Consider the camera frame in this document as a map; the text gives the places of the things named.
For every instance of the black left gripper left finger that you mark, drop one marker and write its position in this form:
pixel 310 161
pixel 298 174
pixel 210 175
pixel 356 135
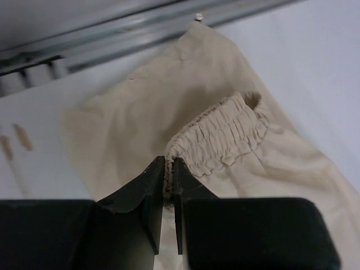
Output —
pixel 121 231

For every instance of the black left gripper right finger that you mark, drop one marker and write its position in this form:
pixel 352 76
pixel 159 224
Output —
pixel 254 233

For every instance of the beige cargo trousers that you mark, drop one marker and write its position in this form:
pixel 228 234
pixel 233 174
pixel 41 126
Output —
pixel 200 100

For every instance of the left metal table rail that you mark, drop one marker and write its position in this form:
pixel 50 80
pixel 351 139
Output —
pixel 128 30

